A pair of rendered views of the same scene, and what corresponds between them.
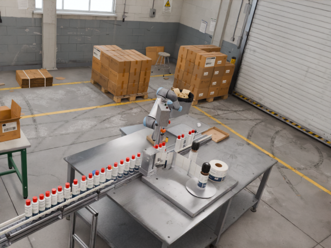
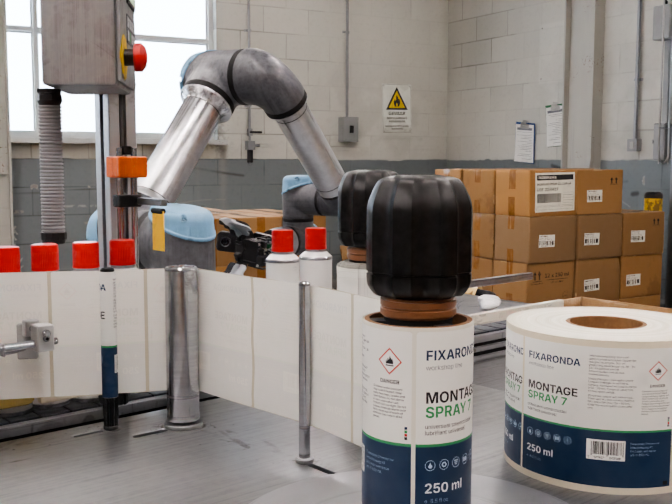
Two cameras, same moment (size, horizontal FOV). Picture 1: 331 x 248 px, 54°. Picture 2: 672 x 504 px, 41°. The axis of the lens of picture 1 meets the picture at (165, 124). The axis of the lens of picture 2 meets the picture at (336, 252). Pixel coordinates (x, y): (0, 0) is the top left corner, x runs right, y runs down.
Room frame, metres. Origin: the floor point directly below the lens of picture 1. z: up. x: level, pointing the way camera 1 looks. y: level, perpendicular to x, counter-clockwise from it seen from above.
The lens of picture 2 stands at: (1.96, -0.54, 1.19)
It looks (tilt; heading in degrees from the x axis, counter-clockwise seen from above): 6 degrees down; 12
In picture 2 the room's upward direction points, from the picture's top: straight up
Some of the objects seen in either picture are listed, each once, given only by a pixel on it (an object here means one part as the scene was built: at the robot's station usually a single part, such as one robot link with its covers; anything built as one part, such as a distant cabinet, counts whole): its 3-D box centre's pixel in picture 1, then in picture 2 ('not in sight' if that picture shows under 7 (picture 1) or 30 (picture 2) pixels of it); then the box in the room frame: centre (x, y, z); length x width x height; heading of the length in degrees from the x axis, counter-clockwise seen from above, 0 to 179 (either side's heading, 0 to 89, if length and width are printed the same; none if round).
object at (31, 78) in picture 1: (34, 77); not in sight; (6.50, 2.96, 0.11); 0.65 x 0.54 x 0.22; 128
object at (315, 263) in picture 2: (181, 141); (315, 292); (3.33, -0.22, 0.98); 0.05 x 0.05 x 0.20
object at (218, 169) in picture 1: (216, 170); (603, 391); (2.91, -0.62, 0.95); 0.20 x 0.20 x 0.14
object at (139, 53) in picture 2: not in sight; (135, 57); (3.10, -0.03, 1.33); 0.04 x 0.03 x 0.04; 18
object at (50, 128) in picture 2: (155, 132); (51, 167); (3.09, 0.09, 1.18); 0.04 x 0.04 x 0.21
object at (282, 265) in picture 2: (178, 143); (282, 296); (3.28, -0.18, 0.98); 0.05 x 0.05 x 0.20
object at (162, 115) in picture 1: (162, 114); (91, 20); (3.12, 0.04, 1.38); 0.17 x 0.10 x 0.19; 18
